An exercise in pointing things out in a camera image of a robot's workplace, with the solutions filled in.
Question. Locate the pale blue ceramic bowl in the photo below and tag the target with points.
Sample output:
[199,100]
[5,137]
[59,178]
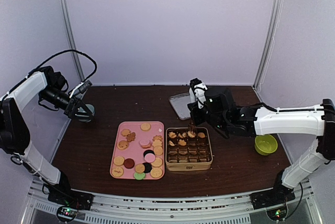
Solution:
[90,110]

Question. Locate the leaf shaped tan cookie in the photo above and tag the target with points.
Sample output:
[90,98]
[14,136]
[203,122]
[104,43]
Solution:
[182,142]

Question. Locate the green sandwich cookie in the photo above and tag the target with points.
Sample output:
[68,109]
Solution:
[139,176]

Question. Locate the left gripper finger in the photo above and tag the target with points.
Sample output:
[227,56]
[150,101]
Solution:
[82,104]
[81,116]

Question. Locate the yellow dotted cookie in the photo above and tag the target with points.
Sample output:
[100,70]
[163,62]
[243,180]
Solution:
[118,160]
[158,162]

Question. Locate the front aluminium rail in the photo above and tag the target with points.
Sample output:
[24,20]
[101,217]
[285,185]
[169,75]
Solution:
[231,208]

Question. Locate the right aluminium frame post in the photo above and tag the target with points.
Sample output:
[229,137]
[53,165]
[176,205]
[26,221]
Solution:
[268,45]

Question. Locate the lone yellow sandwich cookie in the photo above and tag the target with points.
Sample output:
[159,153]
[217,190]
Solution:
[145,126]

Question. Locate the yellow dotted cookie left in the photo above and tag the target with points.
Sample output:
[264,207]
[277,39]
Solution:
[118,160]

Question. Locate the gold cookie tin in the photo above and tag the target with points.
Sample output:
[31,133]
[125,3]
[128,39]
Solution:
[195,156]

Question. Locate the small round tan cookie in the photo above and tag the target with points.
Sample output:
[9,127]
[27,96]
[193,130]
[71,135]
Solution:
[140,168]

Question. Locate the pink sandwich cookie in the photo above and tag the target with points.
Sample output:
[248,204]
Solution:
[145,143]
[149,158]

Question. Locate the yellow dotted cookie middle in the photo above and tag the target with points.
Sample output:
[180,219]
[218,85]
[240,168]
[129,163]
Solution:
[158,162]

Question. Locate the silver tin lid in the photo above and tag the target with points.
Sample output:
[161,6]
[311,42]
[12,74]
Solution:
[179,104]

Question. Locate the brown chocolate cookie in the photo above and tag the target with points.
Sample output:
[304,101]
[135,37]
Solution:
[129,163]

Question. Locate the chocolate chip cookie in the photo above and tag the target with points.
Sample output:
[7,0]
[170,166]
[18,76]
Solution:
[122,145]

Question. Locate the pink plastic tray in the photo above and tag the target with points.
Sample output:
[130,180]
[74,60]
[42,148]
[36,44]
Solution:
[135,151]

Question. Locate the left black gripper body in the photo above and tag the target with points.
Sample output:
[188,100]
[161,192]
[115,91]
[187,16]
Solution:
[68,110]

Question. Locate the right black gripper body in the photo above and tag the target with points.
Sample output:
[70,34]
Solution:
[213,119]

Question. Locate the metal serving tongs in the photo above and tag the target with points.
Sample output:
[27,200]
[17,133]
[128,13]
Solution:
[192,128]

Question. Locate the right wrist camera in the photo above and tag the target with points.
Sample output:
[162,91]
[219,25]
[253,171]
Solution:
[197,92]

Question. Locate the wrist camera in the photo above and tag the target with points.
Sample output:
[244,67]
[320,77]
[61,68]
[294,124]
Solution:
[80,88]
[197,92]

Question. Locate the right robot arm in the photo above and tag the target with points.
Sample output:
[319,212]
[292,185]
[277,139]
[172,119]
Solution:
[260,119]

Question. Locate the gingerbread brown leaf cookie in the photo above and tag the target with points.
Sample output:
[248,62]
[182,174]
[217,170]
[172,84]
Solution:
[131,137]

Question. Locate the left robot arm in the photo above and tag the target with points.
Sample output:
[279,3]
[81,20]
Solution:
[48,85]

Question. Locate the yellow cookie with pink sword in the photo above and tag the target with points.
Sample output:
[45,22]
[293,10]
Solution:
[117,172]

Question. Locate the yellow dotted cookie corner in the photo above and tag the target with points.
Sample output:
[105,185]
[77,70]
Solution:
[156,172]

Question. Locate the black sandwich cookie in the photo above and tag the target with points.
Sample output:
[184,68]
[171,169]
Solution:
[146,152]
[147,167]

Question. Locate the green plastic bowl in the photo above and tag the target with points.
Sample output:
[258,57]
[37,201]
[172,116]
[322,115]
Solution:
[265,145]

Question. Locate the black sandwich cookie lower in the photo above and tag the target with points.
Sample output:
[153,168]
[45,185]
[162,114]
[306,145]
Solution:
[147,167]

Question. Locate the left aluminium frame post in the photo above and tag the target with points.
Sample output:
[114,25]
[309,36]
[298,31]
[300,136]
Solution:
[70,38]

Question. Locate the black sandwich cookie upper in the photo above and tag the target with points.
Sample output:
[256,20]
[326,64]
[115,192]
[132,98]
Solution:
[146,152]

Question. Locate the round tan cookie right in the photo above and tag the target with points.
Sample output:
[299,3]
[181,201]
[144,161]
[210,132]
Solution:
[158,150]

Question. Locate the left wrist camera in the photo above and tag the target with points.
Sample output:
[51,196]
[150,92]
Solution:
[80,88]

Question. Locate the aluminium frame post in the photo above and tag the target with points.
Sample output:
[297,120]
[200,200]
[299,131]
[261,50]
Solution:
[268,45]
[70,38]

